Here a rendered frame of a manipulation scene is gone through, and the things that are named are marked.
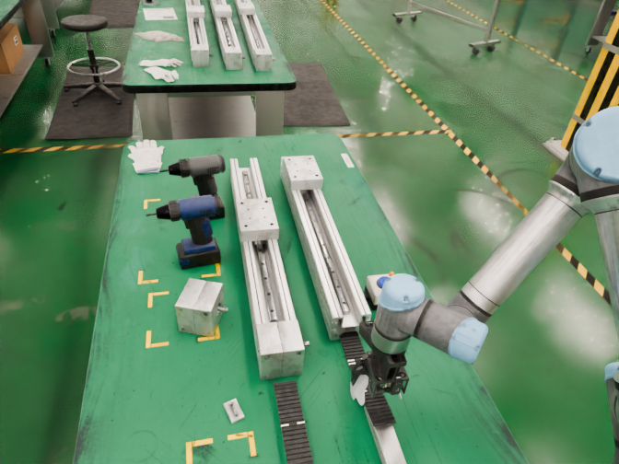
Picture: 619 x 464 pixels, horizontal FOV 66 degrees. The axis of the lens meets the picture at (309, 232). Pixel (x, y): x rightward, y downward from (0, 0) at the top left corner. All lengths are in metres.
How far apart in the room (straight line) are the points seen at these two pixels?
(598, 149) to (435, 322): 0.36
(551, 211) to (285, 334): 0.62
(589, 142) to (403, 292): 0.37
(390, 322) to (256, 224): 0.63
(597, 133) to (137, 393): 1.02
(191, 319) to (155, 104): 1.77
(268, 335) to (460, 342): 0.47
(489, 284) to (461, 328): 0.14
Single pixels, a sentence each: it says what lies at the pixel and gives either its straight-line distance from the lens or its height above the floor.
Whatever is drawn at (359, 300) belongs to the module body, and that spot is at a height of 0.86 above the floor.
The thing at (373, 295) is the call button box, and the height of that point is 0.83.
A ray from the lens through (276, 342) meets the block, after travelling 1.13.
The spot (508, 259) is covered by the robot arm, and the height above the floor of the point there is 1.19.
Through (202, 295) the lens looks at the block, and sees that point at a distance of 1.23.
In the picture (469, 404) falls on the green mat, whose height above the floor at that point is 0.78.
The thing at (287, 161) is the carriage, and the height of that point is 0.90.
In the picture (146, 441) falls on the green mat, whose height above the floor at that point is 0.78.
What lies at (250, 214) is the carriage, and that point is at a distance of 1.44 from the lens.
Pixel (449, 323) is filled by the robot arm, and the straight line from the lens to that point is 0.86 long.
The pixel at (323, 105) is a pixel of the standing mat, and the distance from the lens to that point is 4.42.
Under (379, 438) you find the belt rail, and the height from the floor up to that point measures 0.81.
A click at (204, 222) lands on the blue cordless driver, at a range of 1.38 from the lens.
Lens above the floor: 1.75
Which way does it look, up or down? 38 degrees down
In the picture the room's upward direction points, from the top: 5 degrees clockwise
